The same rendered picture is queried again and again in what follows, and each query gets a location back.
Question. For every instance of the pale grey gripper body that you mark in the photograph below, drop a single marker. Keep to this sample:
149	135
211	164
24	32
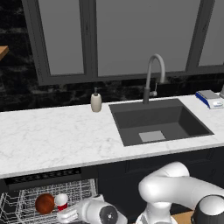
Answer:
67	216

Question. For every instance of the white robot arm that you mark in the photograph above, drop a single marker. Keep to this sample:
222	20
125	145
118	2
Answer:
175	186

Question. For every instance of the red and white cup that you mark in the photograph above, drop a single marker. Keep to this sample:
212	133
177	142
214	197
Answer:
61	200

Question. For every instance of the brown bowl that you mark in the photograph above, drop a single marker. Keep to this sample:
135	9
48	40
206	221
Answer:
44	203

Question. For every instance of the black dishwasher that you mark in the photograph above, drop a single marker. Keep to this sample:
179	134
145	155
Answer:
43	176

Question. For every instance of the dark cupboard front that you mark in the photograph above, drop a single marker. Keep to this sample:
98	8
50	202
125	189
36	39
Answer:
163	162

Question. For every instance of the beige soap dispenser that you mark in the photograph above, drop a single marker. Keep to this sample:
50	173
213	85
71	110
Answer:
96	101

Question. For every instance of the dark grey sink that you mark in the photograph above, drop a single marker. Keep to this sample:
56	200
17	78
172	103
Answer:
160	122

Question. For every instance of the grey curved tap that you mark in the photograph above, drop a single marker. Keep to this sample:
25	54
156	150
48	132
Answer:
150	73

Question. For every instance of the wooden shelf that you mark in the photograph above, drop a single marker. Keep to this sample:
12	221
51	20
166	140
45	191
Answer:
3	52

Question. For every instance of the blue and white kitchen scale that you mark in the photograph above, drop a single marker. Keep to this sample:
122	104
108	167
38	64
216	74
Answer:
210	98

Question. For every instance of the grey framed window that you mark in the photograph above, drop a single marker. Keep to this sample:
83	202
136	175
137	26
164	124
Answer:
128	38

